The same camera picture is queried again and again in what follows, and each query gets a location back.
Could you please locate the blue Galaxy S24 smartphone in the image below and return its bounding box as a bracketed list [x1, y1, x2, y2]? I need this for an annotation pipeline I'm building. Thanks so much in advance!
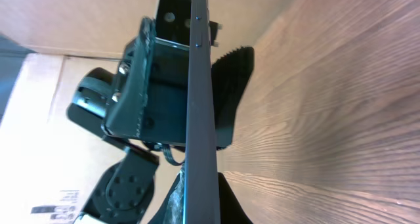
[183, 0, 221, 223]

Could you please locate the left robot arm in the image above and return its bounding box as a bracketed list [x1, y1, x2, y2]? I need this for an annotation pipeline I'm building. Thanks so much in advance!
[67, 17, 254, 223]

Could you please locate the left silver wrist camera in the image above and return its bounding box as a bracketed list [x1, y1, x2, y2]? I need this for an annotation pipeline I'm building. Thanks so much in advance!
[154, 0, 222, 48]

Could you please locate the cardboard box wall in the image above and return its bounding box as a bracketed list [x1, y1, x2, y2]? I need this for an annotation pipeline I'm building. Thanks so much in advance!
[1, 0, 292, 223]

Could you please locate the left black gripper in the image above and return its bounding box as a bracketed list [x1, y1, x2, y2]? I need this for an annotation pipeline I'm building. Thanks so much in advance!
[103, 17, 255, 150]

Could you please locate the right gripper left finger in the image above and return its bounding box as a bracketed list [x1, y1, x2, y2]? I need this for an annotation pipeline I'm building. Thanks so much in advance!
[149, 164, 185, 224]

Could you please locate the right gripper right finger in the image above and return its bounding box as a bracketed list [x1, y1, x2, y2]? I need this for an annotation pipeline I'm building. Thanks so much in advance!
[218, 173, 252, 224]

